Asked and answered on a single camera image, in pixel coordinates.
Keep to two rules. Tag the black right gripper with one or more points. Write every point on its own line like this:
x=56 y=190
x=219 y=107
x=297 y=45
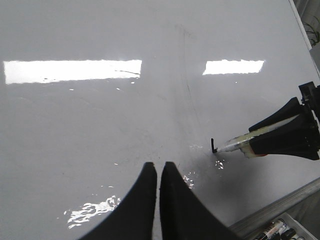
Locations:
x=300 y=137

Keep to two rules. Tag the marker in tray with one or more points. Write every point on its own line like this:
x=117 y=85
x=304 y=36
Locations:
x=289 y=234
x=272 y=230

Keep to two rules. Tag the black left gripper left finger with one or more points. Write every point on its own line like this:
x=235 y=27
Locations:
x=133 y=218

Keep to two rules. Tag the aluminium whiteboard frame rail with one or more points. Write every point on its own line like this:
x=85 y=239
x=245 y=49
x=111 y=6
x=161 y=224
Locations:
x=252 y=222

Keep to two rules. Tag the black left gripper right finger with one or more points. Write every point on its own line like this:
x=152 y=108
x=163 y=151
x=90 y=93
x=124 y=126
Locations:
x=182 y=215

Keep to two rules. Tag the white whiteboard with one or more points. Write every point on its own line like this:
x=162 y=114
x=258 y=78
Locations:
x=90 y=90

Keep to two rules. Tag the white whiteboard marker with tape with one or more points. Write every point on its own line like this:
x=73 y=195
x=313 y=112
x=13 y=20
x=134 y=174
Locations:
x=242 y=142

